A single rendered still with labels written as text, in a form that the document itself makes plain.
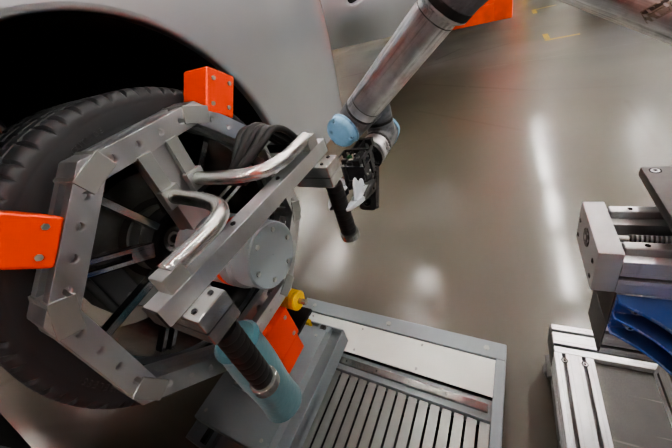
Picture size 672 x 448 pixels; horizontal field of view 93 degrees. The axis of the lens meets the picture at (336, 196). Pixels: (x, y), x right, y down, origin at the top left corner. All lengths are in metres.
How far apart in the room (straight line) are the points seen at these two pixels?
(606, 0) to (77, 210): 0.83
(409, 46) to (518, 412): 1.12
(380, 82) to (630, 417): 0.97
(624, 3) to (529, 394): 1.09
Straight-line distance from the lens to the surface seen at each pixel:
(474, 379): 1.27
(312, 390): 1.26
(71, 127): 0.67
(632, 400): 1.18
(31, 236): 0.56
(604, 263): 0.67
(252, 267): 0.58
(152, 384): 0.71
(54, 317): 0.59
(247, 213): 0.50
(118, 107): 0.70
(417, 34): 0.60
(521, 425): 1.31
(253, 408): 1.23
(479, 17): 3.98
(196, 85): 0.73
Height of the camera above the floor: 1.22
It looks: 32 degrees down
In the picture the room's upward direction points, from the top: 18 degrees counter-clockwise
